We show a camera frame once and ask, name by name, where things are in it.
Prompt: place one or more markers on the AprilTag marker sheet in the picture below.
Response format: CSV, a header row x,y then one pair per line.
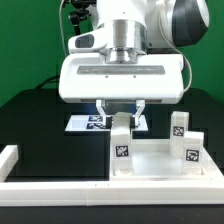
x,y
86,123

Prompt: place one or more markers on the white U-shaped obstacle fence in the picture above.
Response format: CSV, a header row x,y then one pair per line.
x,y
104,193

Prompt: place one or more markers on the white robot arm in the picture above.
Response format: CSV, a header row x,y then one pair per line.
x,y
131,55

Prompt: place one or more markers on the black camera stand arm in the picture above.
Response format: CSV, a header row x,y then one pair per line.
x,y
78,16

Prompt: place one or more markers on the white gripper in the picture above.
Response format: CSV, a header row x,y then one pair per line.
x,y
86,76

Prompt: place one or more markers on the white square tabletop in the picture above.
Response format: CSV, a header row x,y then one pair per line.
x,y
152,161

